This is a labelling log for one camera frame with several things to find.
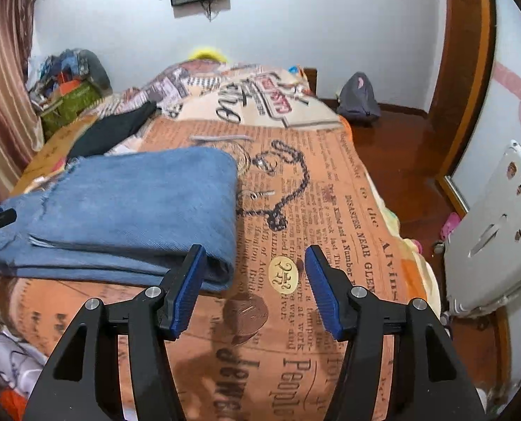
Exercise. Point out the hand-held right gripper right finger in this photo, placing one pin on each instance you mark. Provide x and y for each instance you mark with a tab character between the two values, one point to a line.
326	298

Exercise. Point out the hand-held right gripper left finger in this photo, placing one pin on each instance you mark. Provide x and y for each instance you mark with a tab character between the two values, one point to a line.
186	298

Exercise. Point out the blue denim pants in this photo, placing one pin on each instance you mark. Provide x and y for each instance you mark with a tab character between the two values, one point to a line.
133	210

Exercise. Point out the wooden lap desk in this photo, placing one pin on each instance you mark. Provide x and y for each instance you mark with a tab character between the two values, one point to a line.
52	153

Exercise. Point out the newspaper print blanket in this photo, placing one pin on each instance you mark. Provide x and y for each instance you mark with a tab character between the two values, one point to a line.
322	210

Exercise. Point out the striped pink curtain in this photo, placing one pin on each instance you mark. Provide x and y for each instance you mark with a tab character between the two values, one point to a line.
6	96

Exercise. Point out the green storage box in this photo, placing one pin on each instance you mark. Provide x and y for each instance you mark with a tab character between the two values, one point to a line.
67	105

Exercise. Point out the black garment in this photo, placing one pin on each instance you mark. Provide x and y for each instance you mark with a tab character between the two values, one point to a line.
111	129

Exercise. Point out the white and pink clothes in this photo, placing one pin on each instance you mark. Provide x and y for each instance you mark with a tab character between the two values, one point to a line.
10	364

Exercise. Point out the pile of clothes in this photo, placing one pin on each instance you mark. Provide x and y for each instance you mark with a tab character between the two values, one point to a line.
72	68

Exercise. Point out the white plastic appliance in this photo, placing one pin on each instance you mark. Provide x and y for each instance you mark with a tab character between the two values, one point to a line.
492	237

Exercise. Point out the grey bag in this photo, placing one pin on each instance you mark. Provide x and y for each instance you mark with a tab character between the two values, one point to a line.
359	98

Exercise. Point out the yellow foam hoop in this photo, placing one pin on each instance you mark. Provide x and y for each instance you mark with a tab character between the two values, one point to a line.
208	55

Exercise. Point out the wooden door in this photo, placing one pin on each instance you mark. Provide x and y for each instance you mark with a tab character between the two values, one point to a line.
466	74

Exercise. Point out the wooden bed post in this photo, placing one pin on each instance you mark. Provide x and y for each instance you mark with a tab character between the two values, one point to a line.
309	82

